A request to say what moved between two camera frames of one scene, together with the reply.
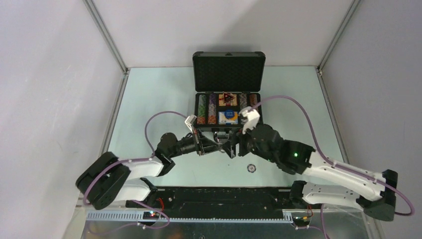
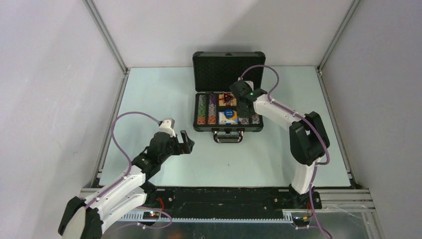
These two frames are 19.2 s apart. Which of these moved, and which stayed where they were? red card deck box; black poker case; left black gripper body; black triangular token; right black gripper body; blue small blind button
Moved: left black gripper body; right black gripper body
Stayed: blue small blind button; black triangular token; black poker case; red card deck box
